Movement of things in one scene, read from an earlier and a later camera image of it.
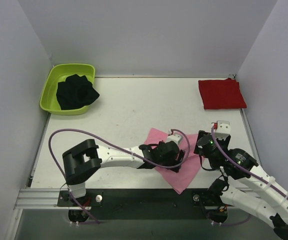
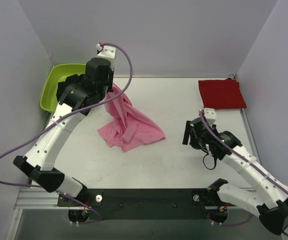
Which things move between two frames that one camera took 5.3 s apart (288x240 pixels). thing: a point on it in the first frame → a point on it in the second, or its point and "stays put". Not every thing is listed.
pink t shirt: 179,180 → 127,126
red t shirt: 221,94 stays put
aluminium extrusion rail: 39,198 stays put
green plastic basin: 49,101 stays put
